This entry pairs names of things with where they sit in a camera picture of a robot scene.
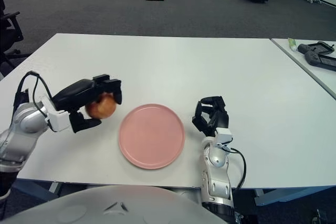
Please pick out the black handheld game console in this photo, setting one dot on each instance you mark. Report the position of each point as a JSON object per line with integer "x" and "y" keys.
{"x": 321, "y": 62}

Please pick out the red yellow apple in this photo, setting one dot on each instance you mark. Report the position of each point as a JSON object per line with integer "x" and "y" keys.
{"x": 105, "y": 108}

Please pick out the black office chair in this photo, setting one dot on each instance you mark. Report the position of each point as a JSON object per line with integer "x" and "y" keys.
{"x": 6, "y": 40}

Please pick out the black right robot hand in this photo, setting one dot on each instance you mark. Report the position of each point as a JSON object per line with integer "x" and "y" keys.
{"x": 219, "y": 119}

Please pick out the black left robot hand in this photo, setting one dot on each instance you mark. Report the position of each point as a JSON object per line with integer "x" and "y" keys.
{"x": 74, "y": 93}

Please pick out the black handheld controller with case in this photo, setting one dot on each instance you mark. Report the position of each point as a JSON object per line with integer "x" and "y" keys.
{"x": 316, "y": 47}

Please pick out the green white tube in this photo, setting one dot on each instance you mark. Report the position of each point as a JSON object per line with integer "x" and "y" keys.
{"x": 292, "y": 43}

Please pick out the pink round plate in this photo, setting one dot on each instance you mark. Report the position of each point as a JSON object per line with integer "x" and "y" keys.
{"x": 151, "y": 136}

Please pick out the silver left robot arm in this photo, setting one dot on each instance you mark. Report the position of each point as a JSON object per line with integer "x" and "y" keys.
{"x": 23, "y": 127}

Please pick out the grey robot torso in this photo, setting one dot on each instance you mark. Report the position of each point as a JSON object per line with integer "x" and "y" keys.
{"x": 105, "y": 205}

